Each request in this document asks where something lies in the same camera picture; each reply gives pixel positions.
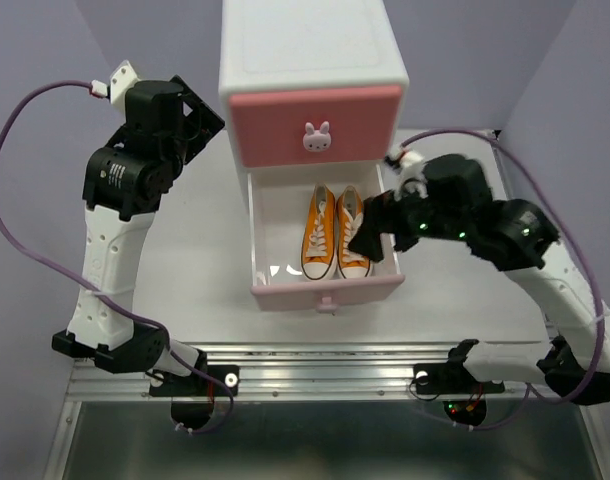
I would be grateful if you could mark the dark pink drawer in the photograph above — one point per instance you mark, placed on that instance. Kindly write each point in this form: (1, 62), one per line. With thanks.
(314, 126)

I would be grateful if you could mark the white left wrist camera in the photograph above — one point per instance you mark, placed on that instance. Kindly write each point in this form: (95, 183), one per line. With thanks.
(121, 80)

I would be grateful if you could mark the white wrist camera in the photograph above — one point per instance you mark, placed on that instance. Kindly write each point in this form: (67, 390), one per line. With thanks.
(121, 80)
(408, 165)

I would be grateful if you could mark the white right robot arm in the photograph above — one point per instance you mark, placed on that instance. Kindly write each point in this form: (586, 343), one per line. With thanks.
(528, 250)

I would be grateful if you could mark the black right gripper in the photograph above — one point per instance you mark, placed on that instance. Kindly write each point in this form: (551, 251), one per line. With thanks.
(366, 239)

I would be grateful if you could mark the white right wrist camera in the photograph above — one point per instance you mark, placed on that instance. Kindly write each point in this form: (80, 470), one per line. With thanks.
(408, 165)

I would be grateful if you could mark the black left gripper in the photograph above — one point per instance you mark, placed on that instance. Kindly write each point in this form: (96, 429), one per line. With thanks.
(203, 123)

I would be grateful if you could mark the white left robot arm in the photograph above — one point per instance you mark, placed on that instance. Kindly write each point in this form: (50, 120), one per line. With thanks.
(122, 194)

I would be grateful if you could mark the orange sneaker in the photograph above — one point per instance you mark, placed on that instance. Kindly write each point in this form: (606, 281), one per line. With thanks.
(349, 211)
(318, 251)

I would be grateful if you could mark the aluminium mounting rail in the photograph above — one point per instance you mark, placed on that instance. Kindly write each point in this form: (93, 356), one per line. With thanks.
(284, 372)

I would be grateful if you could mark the light pink drawer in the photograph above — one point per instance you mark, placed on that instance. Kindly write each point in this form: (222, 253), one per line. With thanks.
(279, 202)

